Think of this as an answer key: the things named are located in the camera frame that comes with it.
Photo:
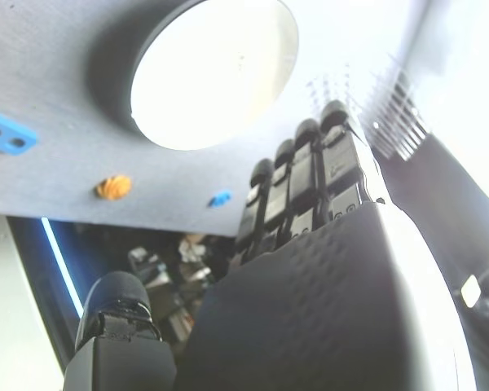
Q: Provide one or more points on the white round plate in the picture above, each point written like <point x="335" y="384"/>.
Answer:
<point x="212" y="73"/>

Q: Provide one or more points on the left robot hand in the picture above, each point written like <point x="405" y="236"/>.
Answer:
<point x="309" y="305"/>

